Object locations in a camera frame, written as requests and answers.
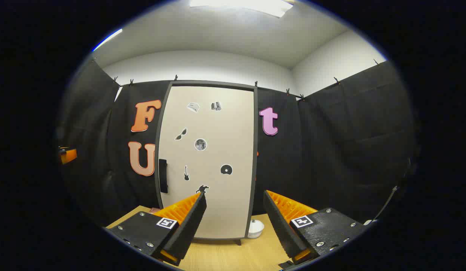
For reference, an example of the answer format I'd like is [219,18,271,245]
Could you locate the small ceiling light panel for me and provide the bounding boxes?
[93,29,123,52]

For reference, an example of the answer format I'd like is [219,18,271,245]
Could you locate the black door handle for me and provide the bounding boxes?
[159,159,168,193]

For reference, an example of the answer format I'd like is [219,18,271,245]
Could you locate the grey cabinet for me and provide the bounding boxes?
[155,80,259,246]

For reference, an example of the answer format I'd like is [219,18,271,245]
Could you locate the white cabinet door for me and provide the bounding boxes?
[158,85,256,239]

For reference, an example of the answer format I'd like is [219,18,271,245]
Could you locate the black backdrop cloth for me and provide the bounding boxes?
[58,58,419,226]

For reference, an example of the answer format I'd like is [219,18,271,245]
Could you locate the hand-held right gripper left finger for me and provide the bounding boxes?
[105,191,208,266]

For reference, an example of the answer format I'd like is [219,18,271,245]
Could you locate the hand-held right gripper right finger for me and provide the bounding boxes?
[263,190,369,266]

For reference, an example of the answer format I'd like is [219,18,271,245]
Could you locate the white bowl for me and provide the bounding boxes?
[248,219,265,239]

